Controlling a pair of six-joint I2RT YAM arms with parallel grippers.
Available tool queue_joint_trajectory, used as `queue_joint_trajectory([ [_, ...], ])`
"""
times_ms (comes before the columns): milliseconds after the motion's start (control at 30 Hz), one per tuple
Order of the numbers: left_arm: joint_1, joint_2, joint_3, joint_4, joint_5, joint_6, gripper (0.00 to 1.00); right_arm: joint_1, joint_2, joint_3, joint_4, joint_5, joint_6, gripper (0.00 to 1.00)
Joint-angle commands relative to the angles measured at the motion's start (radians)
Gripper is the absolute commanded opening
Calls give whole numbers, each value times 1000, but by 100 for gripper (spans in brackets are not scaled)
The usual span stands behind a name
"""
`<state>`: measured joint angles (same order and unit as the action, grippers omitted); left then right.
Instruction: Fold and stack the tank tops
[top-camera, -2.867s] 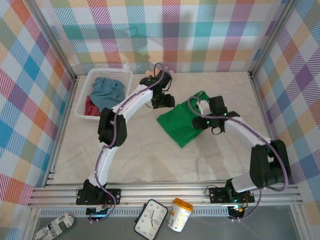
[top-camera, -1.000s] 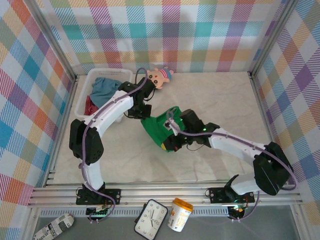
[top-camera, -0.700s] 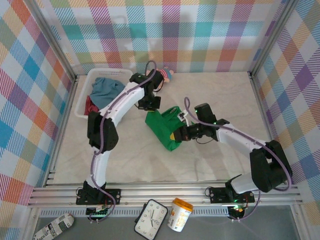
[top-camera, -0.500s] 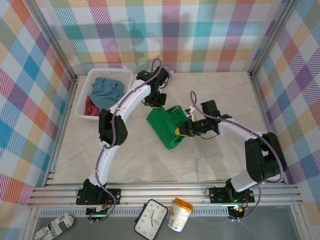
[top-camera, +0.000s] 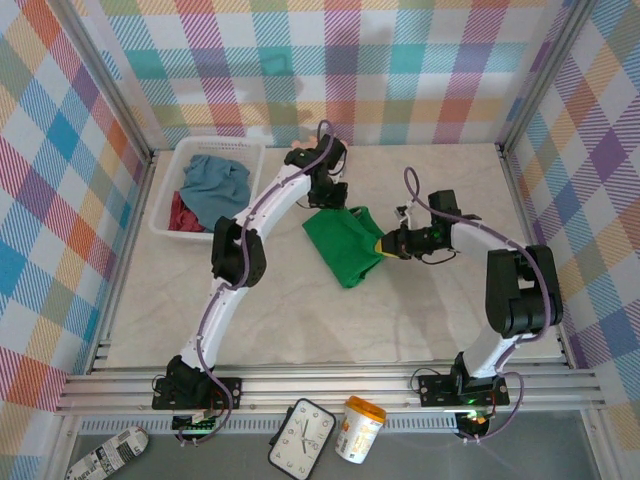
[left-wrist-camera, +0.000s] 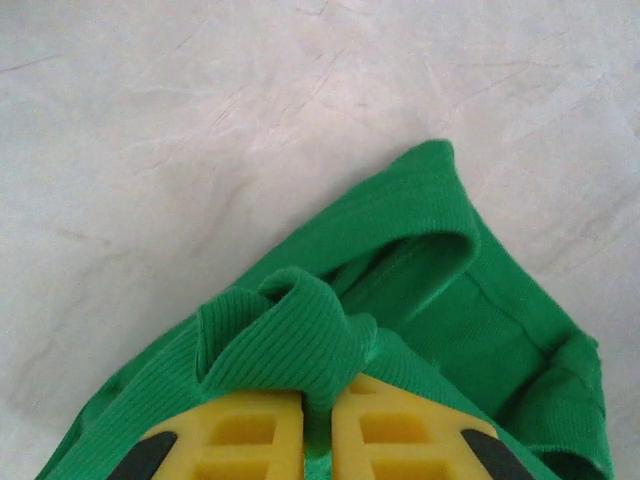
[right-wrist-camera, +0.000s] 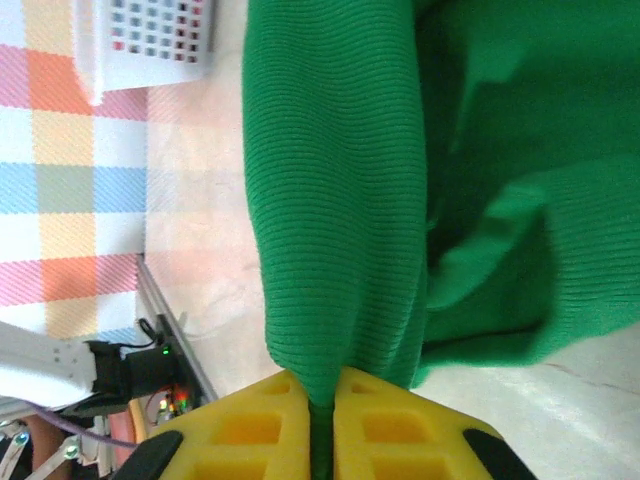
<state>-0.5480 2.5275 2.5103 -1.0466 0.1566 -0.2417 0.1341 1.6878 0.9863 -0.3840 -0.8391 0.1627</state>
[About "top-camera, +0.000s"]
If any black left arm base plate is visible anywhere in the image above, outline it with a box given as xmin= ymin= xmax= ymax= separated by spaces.
xmin=151 ymin=375 xmax=243 ymax=412

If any aluminium front frame rail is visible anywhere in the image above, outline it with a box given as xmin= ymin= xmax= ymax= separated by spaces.
xmin=53 ymin=363 xmax=607 ymax=417

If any green tank top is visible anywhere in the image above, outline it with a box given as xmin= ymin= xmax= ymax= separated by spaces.
xmin=301 ymin=205 xmax=387 ymax=290

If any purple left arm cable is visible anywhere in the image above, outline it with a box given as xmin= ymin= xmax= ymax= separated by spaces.
xmin=174 ymin=119 xmax=335 ymax=449

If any aluminium frame post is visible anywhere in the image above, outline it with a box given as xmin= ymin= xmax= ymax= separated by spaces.
xmin=496 ymin=0 xmax=599 ymax=152
xmin=48 ymin=0 xmax=157 ymax=162

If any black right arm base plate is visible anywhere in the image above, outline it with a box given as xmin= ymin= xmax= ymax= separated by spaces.
xmin=416 ymin=373 xmax=511 ymax=408

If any white cup with orange lid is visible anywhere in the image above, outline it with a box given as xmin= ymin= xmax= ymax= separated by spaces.
xmin=334 ymin=395 xmax=388 ymax=466

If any right controller board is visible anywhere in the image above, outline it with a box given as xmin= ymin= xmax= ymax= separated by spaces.
xmin=456 ymin=410 xmax=489 ymax=437

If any blue tank top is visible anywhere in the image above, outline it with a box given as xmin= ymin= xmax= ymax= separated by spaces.
xmin=178 ymin=153 xmax=252 ymax=232

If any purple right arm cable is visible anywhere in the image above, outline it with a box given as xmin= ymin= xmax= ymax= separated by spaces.
xmin=403 ymin=166 xmax=564 ymax=446

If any aluminium side frame rail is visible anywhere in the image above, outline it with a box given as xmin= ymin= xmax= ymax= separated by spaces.
xmin=86 ymin=149 xmax=162 ymax=374
xmin=496 ymin=143 xmax=572 ymax=370

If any white plastic basket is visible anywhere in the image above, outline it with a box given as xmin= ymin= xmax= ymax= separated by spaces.
xmin=148 ymin=136 xmax=267 ymax=245

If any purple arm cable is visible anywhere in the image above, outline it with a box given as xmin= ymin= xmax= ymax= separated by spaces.
xmin=403 ymin=166 xmax=564 ymax=446
xmin=174 ymin=119 xmax=335 ymax=449

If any green left controller board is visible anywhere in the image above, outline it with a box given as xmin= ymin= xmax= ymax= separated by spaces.
xmin=172 ymin=412 xmax=222 ymax=434

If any newspaper print roll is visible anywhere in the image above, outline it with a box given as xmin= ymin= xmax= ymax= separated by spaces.
xmin=64 ymin=425 xmax=150 ymax=480

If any slotted grey cable duct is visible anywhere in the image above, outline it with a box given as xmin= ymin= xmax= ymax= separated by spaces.
xmin=79 ymin=416 xmax=462 ymax=436

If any red tank top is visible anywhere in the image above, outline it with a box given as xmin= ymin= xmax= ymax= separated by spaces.
xmin=168 ymin=190 xmax=207 ymax=233

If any black white alarm clock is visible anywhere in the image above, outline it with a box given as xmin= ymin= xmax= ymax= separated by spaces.
xmin=268 ymin=398 xmax=337 ymax=480

